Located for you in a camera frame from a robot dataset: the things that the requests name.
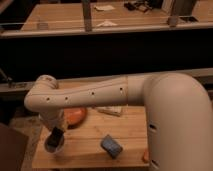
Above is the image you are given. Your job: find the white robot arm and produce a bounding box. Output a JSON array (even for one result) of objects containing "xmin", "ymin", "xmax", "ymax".
[{"xmin": 24, "ymin": 72, "xmax": 213, "ymax": 171}]

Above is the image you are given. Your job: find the dark brown box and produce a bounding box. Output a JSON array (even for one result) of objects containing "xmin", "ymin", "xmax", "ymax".
[{"xmin": 0, "ymin": 123, "xmax": 28, "ymax": 171}]

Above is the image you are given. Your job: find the white packaged item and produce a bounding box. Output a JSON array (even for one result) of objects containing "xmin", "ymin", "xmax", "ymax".
[{"xmin": 96, "ymin": 106, "xmax": 122, "ymax": 116}]

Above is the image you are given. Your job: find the orange carrot toy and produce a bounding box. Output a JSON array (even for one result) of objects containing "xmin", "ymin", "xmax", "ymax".
[{"xmin": 142, "ymin": 149, "xmax": 149, "ymax": 163}]

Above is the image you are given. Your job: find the metal frame post left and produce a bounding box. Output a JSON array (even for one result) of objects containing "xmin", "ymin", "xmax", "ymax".
[{"xmin": 81, "ymin": 0, "xmax": 92, "ymax": 32}]

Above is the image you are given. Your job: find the orange plate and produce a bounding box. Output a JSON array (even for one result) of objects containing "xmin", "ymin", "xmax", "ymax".
[{"xmin": 64, "ymin": 108, "xmax": 87, "ymax": 126}]

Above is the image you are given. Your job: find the white paper sheet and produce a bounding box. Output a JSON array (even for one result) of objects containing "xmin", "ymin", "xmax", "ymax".
[{"xmin": 94, "ymin": 5, "xmax": 115, "ymax": 11}]

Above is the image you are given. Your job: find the dark tools pile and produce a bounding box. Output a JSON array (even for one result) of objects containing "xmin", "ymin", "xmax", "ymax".
[{"xmin": 124, "ymin": 0, "xmax": 159, "ymax": 13}]

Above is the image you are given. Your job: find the blue sponge block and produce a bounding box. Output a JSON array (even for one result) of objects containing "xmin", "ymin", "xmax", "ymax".
[{"xmin": 100, "ymin": 135, "xmax": 123, "ymax": 159}]

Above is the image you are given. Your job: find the metal frame post right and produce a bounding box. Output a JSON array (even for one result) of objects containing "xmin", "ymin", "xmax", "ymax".
[{"xmin": 167, "ymin": 0, "xmax": 197, "ymax": 28}]

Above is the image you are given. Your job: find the small wooden table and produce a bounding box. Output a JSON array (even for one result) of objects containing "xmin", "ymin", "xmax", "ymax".
[{"xmin": 32, "ymin": 106, "xmax": 147, "ymax": 169}]

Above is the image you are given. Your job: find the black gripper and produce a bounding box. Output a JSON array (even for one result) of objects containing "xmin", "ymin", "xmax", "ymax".
[{"xmin": 47, "ymin": 127, "xmax": 64, "ymax": 147}]

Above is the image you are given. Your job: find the metal frame post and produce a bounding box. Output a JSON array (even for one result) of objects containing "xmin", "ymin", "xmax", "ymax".
[
  {"xmin": 167, "ymin": 0, "xmax": 197, "ymax": 28},
  {"xmin": 81, "ymin": 0, "xmax": 92, "ymax": 32}
]

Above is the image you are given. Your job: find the white crumpled paper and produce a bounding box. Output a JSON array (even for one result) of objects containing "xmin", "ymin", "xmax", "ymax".
[{"xmin": 97, "ymin": 20, "xmax": 117, "ymax": 27}]

